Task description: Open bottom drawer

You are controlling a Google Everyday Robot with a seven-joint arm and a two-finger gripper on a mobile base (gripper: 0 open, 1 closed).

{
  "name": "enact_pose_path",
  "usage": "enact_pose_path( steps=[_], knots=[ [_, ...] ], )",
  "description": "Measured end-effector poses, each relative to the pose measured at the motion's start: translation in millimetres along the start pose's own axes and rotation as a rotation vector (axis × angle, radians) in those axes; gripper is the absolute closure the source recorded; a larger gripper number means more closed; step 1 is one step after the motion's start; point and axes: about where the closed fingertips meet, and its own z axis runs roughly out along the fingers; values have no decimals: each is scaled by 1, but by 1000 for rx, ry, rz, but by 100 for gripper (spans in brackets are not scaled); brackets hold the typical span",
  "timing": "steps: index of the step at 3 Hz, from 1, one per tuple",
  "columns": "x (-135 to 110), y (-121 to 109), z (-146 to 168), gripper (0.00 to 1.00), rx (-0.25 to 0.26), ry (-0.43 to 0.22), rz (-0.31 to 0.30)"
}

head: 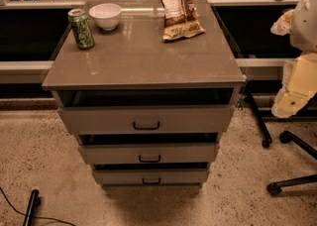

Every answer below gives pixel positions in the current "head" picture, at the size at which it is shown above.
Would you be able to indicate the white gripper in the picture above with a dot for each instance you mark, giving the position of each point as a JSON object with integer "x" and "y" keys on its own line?
{"x": 304, "y": 27}

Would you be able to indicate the grey bottom drawer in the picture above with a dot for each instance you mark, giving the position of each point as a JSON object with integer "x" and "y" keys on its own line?
{"x": 151, "y": 177}

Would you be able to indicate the grey drawer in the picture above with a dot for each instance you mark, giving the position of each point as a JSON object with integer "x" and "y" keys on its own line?
{"x": 145, "y": 120}
{"x": 151, "y": 177}
{"x": 151, "y": 154}

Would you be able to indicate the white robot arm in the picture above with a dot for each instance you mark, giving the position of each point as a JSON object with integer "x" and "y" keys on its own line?
{"x": 300, "y": 24}

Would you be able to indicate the grey drawer cabinet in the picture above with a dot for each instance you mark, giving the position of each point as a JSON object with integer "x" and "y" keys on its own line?
{"x": 132, "y": 66}

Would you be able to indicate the grey middle drawer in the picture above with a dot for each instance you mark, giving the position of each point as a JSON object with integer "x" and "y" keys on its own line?
{"x": 151, "y": 154}

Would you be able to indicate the grey top drawer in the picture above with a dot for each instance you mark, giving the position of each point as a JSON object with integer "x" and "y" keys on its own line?
{"x": 145, "y": 120}

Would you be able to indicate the black chair base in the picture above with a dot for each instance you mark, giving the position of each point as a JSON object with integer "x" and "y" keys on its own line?
{"x": 293, "y": 171}

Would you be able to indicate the brown chip bag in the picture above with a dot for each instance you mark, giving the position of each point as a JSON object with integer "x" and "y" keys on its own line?
{"x": 180, "y": 20}

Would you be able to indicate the white bowl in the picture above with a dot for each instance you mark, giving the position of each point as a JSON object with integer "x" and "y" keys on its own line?
{"x": 106, "y": 16}

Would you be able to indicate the green soda can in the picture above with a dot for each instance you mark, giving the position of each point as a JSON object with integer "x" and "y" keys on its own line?
{"x": 79, "y": 24}

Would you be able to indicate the black stand leg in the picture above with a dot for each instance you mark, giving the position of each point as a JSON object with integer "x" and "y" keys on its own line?
{"x": 31, "y": 208}

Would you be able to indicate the black table leg frame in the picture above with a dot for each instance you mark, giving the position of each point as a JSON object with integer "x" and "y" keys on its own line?
{"x": 308, "y": 113}

